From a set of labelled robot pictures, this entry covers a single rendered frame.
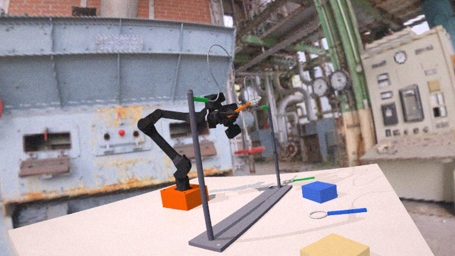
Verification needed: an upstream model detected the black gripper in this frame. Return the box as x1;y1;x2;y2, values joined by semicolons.
210;92;241;139

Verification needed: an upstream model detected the blue handle with grey loop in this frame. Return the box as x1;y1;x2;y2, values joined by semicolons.
309;208;367;219

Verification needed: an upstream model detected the blue box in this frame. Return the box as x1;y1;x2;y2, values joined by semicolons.
302;181;337;204

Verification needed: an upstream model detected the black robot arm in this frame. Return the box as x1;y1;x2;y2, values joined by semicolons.
137;101;217;192

